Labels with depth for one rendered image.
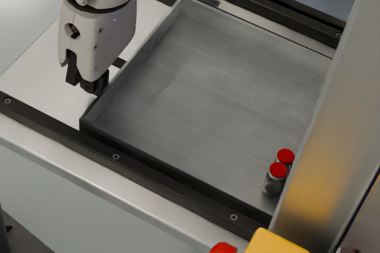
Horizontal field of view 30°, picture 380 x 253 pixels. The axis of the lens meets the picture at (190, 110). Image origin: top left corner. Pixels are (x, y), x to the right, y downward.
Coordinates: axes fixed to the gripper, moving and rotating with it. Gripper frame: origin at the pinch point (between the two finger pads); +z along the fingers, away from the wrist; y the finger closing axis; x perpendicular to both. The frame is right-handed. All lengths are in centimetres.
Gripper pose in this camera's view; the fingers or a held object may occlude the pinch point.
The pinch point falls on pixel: (94, 78)
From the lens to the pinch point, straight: 87.9
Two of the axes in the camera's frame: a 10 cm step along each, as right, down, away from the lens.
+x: -8.7, -4.4, 2.0
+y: 4.7, -6.6, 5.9
